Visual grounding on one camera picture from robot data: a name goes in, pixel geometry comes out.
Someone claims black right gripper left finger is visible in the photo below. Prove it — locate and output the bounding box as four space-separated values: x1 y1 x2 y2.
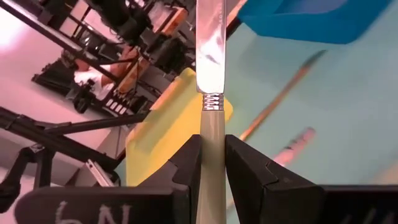
14 134 202 224

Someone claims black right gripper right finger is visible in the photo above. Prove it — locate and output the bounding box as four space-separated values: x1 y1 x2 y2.
225 134 398 224

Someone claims grey-handled table knife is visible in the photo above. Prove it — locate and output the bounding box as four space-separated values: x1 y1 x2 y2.
272 126 317 167
195 0 228 224

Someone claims yellow plastic bin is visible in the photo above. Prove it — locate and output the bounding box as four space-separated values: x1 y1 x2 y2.
125 67 234 187

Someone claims person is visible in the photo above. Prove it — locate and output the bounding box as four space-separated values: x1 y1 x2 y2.
73 46 141 98

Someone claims green table mat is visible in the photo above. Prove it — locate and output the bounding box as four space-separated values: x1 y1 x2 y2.
114 0 398 224

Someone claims blue plastic bin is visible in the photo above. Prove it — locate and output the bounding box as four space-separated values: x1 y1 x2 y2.
237 0 394 45

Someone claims black aluminium table frame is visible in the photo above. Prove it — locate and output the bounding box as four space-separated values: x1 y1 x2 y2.
0 0 150 215

